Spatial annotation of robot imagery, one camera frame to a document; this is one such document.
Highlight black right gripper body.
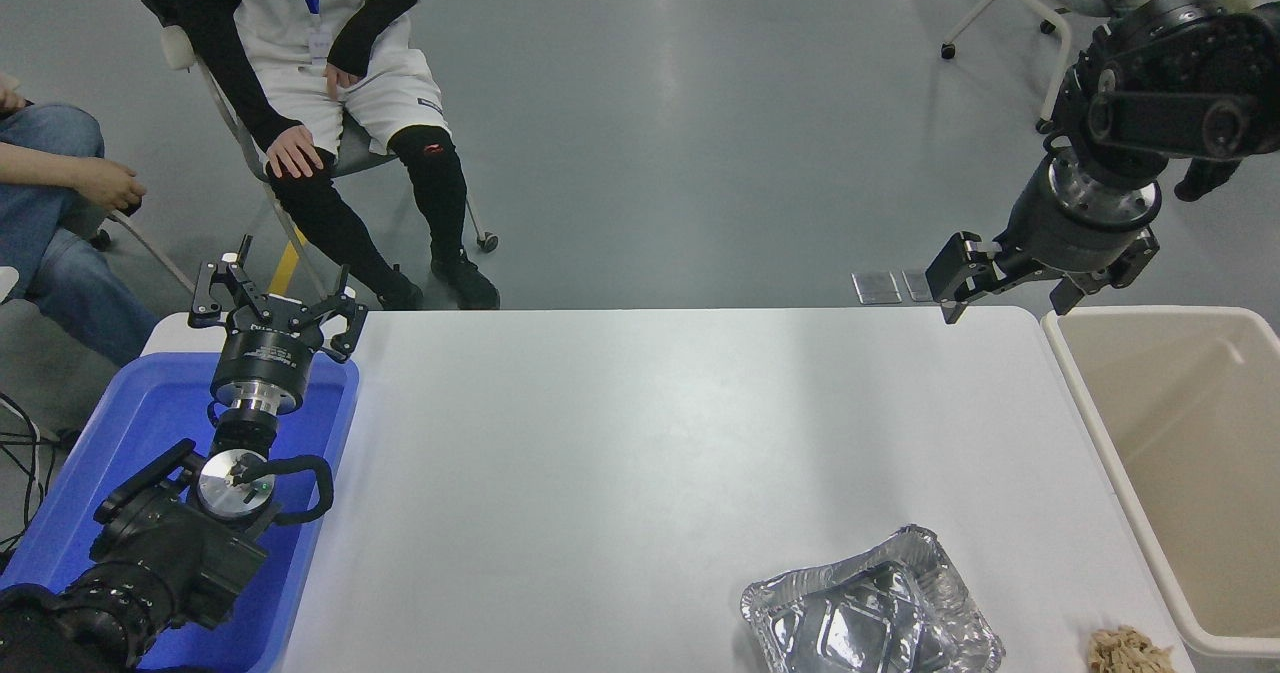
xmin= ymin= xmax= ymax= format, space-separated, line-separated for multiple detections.
xmin=1000 ymin=158 xmax=1159 ymax=280

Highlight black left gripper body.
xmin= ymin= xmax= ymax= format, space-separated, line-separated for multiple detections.
xmin=212 ymin=297 xmax=325 ymax=400

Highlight silver foil plate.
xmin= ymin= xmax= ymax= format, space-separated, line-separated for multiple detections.
xmin=740 ymin=524 xmax=1007 ymax=673

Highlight person's hand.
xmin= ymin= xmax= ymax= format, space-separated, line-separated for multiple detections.
xmin=75 ymin=158 xmax=148 ymax=216

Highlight person's right hand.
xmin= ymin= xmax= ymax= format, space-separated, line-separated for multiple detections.
xmin=265 ymin=125 xmax=324 ymax=180

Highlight blue plastic tray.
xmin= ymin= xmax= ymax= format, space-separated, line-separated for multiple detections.
xmin=0 ymin=351 xmax=361 ymax=673

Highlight grey chair with metal legs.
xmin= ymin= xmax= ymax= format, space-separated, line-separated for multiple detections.
xmin=160 ymin=23 xmax=499 ymax=299

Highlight large pale plastic bin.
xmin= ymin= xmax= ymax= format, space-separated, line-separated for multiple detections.
xmin=1040 ymin=305 xmax=1280 ymax=660

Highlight crumpled tan paper ball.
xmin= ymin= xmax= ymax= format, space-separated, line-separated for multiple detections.
xmin=1087 ymin=626 xmax=1177 ymax=673

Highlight black cables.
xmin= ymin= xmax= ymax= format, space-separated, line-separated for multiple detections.
xmin=0 ymin=393 xmax=63 ymax=554

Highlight blue lanyard with badge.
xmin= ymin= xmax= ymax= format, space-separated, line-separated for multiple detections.
xmin=285 ymin=0 xmax=333 ymax=66

